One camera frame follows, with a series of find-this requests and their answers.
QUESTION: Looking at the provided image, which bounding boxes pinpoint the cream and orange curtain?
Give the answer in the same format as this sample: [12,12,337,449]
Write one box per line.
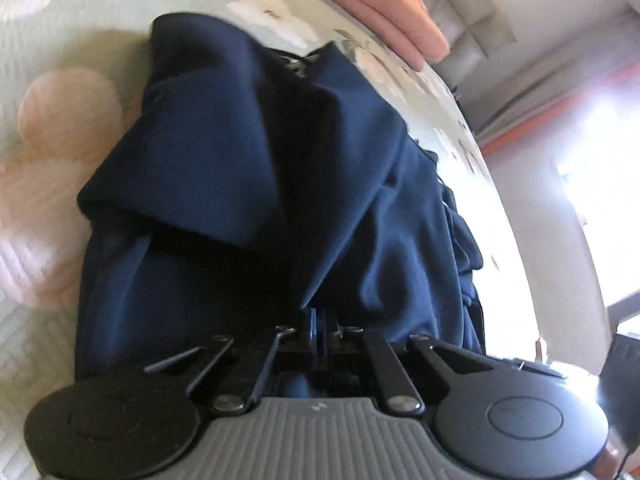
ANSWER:
[470,67,640,157]

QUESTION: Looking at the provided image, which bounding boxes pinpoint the window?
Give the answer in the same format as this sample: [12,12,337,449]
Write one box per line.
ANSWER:
[554,157,640,311]

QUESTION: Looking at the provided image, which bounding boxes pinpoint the grey sofa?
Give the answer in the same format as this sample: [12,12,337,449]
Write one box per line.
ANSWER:
[407,0,518,78]

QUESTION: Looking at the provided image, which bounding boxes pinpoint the floral quilted bedspread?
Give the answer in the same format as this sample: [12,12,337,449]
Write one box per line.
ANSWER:
[0,0,607,397]

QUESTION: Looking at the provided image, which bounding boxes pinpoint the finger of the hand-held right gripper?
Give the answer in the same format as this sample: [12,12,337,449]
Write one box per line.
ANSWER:
[500,356,568,380]

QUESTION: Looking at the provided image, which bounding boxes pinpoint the navy zip hoodie white stripes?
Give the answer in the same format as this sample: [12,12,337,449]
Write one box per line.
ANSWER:
[74,12,487,383]

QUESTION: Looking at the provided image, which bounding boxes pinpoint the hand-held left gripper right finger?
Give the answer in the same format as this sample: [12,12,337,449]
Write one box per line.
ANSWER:
[320,309,494,415]

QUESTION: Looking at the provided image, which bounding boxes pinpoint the pink folded blanket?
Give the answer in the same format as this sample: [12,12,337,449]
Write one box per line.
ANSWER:
[294,0,427,72]
[300,0,452,61]

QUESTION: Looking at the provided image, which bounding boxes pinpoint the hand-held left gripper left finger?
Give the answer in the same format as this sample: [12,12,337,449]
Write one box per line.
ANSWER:
[144,307,321,415]

